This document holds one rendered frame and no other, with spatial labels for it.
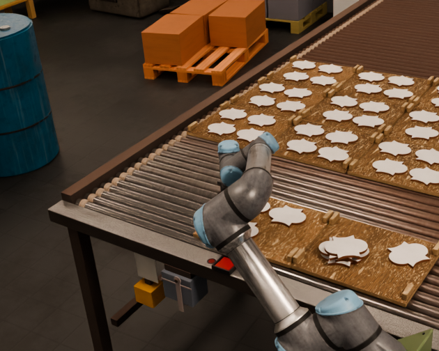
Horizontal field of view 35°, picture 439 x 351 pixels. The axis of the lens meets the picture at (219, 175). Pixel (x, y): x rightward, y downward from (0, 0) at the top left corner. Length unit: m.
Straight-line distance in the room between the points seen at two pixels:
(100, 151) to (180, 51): 1.45
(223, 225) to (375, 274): 0.65
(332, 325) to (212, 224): 0.42
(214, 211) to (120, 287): 2.05
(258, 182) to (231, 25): 4.84
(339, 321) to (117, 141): 3.79
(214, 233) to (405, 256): 0.77
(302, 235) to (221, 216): 0.68
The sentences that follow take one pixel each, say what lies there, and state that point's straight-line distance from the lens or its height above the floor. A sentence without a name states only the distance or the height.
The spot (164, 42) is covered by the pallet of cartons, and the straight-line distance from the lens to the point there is 6.43.
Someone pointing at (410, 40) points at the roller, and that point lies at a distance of 4.51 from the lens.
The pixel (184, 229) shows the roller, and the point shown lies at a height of 0.91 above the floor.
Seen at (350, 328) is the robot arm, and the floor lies 1.11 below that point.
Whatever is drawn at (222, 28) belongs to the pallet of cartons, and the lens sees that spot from 6.77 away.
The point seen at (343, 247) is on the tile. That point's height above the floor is 0.98.
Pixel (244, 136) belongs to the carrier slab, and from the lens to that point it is 3.26.
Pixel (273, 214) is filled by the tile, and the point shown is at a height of 0.95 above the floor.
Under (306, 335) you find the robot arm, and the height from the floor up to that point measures 1.07.
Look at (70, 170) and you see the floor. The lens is 5.21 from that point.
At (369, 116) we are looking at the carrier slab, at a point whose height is 0.95.
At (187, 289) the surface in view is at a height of 0.79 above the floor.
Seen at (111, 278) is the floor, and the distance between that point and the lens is 4.04.
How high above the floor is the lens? 2.41
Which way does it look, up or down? 30 degrees down
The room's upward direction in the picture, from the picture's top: 5 degrees counter-clockwise
